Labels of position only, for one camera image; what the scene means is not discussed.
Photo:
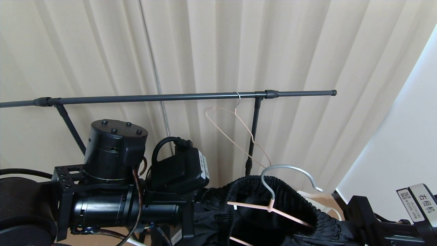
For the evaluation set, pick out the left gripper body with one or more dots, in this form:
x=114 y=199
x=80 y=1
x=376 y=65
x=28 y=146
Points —
x=187 y=215

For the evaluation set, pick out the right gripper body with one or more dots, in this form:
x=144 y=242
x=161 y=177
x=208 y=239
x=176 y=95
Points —
x=365 y=218

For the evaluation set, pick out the black shorts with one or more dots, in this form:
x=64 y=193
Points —
x=307 y=212

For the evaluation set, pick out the pink clothes hanger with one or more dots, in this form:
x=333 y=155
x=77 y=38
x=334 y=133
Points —
x=273 y=203
x=239 y=120

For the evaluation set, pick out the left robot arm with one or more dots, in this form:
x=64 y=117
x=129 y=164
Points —
x=112 y=150

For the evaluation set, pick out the white laundry basket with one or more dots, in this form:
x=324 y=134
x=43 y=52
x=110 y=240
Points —
x=324 y=200

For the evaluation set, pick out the black clothes rack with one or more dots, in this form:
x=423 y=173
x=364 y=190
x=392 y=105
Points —
x=136 y=98

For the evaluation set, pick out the beige curtain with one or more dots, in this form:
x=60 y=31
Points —
x=273 y=44

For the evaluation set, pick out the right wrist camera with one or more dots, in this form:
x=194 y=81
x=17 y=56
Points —
x=420 y=201

